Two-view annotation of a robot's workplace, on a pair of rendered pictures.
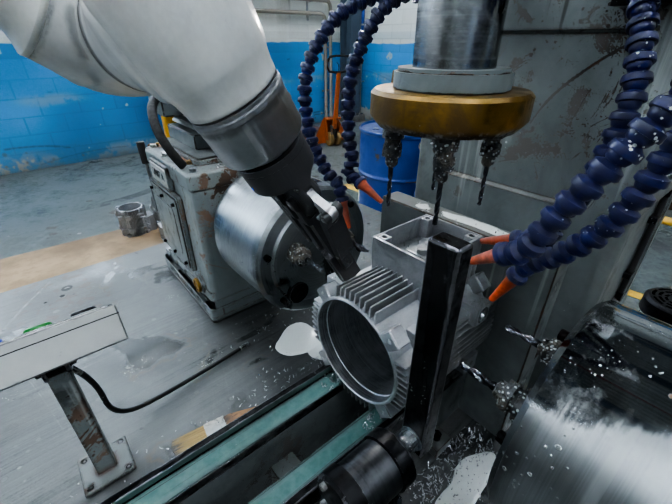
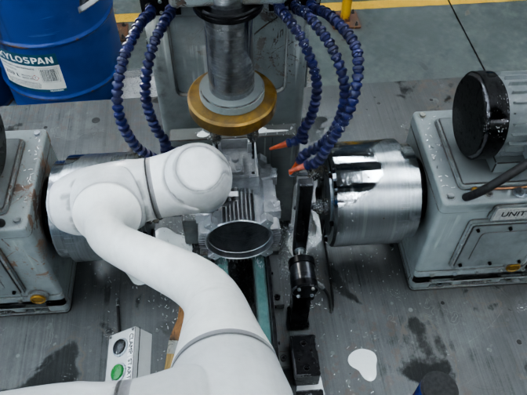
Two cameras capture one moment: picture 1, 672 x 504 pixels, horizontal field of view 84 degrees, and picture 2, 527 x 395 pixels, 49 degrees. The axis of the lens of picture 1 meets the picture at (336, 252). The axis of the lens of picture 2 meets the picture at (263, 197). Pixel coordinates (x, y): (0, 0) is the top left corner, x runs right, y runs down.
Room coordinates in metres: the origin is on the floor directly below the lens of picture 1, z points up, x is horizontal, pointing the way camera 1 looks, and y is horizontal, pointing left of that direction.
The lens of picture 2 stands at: (-0.10, 0.55, 2.12)
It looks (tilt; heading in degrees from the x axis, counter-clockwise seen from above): 52 degrees down; 305
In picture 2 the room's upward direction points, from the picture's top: 1 degrees clockwise
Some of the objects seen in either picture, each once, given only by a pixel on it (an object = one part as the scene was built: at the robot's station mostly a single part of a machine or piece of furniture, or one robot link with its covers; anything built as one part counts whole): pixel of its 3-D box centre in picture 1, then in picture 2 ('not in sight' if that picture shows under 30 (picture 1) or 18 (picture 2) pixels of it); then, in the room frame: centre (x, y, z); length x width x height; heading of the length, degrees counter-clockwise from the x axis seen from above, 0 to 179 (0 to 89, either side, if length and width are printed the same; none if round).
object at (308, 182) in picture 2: (429, 361); (302, 219); (0.25, -0.09, 1.12); 0.04 x 0.03 x 0.26; 130
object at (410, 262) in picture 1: (425, 258); (235, 168); (0.46, -0.13, 1.11); 0.12 x 0.11 x 0.07; 130
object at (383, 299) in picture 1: (401, 320); (237, 206); (0.43, -0.10, 1.01); 0.20 x 0.19 x 0.19; 130
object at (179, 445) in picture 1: (235, 423); (179, 335); (0.41, 0.18, 0.80); 0.21 x 0.05 x 0.01; 122
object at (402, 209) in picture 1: (457, 301); (234, 168); (0.54, -0.22, 0.97); 0.30 x 0.11 x 0.34; 40
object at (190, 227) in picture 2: not in sight; (196, 222); (0.57, -0.08, 0.86); 0.07 x 0.06 x 0.12; 40
